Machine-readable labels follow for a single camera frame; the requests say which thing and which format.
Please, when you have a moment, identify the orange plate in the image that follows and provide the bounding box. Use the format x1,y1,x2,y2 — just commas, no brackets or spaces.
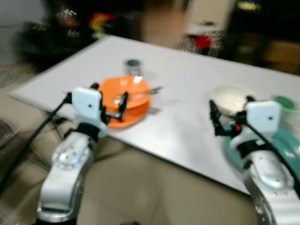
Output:
98,75,152,129

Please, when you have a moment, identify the metal fork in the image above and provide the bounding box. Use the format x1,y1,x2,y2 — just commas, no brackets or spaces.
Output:
114,86,164,105

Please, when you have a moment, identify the white bowl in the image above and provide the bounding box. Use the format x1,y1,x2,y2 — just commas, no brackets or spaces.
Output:
209,84,259,117

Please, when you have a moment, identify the small green cup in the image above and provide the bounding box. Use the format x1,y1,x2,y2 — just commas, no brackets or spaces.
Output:
271,95,299,124

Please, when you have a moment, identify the small grey cup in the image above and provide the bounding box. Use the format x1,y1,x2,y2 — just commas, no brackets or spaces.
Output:
124,59,143,77

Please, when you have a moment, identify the brown cardboard box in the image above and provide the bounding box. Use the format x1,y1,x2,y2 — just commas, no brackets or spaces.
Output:
262,39,300,72

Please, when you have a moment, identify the teal plate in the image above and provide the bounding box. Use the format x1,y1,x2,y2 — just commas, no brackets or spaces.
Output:
222,126,300,178

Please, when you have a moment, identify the red and yellow object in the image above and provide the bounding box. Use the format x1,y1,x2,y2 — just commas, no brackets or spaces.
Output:
88,13,116,39

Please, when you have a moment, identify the beige chair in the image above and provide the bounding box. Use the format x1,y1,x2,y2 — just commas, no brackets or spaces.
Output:
184,0,236,36

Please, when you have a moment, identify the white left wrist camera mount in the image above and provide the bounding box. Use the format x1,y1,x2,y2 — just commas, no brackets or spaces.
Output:
71,87,108,128

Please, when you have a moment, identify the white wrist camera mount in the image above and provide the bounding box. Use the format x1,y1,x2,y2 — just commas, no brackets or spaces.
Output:
244,100,282,137
71,87,108,128

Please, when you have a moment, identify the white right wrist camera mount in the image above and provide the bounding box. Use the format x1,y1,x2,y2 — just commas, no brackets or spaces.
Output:
244,100,282,137

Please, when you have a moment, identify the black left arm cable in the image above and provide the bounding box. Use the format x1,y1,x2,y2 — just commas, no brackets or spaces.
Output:
0,93,74,193

